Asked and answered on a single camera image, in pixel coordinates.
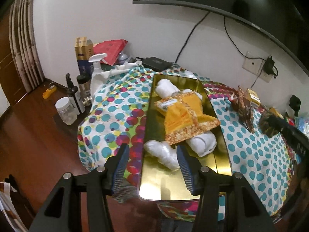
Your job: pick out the yellow cigarette box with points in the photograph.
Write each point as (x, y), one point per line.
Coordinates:
(253, 98)

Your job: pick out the white spray bottle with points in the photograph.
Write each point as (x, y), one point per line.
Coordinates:
(96, 62)

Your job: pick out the black clip stand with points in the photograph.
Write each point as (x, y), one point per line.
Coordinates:
(295, 104)

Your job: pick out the clear bottle black cap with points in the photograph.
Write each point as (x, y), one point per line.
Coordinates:
(84, 82)

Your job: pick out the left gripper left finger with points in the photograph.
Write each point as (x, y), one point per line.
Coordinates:
(120, 163)

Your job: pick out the white towel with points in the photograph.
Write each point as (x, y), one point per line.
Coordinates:
(203, 144)
(165, 88)

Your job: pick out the dark bottle white label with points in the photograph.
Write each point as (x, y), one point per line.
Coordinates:
(74, 96)

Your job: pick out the green red box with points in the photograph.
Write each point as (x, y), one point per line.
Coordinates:
(289, 120)

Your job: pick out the wall mounted television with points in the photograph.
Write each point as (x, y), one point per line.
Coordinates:
(285, 22)

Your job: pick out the black plug adapter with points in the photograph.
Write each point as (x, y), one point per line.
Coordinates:
(269, 68)

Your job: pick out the beige curtain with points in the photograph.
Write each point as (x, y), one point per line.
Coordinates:
(23, 45)

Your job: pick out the yellow orange snack packet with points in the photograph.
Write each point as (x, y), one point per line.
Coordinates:
(184, 130)

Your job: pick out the white plastic shopping bag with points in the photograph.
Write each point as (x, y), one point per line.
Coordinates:
(8, 209)

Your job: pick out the black set-top box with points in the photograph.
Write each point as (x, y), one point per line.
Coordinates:
(156, 64)

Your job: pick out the clear plastic bundle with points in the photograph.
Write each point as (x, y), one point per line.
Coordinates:
(165, 155)

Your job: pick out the white wall socket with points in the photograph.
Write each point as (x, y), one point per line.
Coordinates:
(254, 66)

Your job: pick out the polka dot tablecloth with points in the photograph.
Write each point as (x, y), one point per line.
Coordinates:
(118, 115)

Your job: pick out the small white round bottle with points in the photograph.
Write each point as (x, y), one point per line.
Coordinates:
(122, 58)

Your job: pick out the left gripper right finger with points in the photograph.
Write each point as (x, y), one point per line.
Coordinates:
(190, 167)

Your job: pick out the white cloth under tablecloth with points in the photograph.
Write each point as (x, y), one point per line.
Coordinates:
(99, 78)

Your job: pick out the brown wooden door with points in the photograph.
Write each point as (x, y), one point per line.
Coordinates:
(10, 80)

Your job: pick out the yellow utility knife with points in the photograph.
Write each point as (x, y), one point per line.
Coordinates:
(49, 92)

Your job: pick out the clear jar white lid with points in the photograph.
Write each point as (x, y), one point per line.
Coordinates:
(66, 111)

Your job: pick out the gold metal tin tray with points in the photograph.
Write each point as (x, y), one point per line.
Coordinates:
(157, 182)

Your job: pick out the tan cardboard box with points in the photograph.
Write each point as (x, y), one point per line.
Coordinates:
(84, 50)

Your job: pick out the brown patterned snack packet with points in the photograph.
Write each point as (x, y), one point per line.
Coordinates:
(242, 105)

